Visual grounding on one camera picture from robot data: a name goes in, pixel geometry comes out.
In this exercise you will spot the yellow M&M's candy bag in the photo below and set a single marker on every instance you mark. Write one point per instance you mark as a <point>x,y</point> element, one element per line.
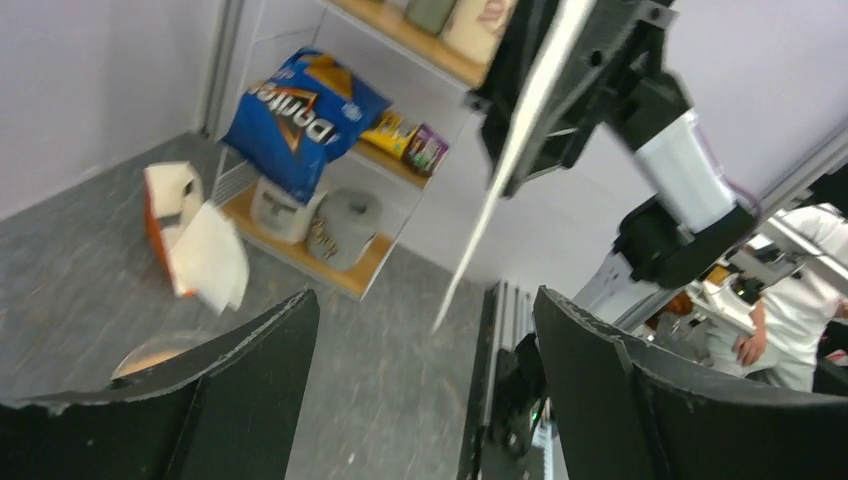
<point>416,145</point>

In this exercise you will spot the grey printed pouch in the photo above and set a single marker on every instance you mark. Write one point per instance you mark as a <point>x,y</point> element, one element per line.
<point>344,226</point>

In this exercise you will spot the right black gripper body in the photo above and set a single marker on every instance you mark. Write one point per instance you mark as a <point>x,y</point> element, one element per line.
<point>644,105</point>

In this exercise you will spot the cream pump lotion bottle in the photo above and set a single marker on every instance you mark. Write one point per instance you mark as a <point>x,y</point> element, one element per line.
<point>475,28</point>

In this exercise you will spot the white wire shelf rack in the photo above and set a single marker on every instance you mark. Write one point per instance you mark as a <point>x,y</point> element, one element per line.
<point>425,80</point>

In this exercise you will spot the blue Doritos chip bag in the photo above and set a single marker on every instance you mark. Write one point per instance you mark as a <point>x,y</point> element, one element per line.
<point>310,112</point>

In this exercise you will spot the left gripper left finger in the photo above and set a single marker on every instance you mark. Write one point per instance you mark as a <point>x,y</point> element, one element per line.
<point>227,409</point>

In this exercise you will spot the single white coffee filter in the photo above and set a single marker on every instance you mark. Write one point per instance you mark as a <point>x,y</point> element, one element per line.
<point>565,28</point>

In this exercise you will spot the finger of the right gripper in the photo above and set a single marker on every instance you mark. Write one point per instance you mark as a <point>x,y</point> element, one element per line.
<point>510,66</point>
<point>618,37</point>

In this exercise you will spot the person in white clothes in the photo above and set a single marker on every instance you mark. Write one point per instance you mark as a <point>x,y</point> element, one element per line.
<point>789,320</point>

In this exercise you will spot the clear glass dripper cone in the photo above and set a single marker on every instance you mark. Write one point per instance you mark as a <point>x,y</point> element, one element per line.
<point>159,349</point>

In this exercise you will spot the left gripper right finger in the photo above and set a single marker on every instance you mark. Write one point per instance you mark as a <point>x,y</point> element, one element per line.
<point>628,409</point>

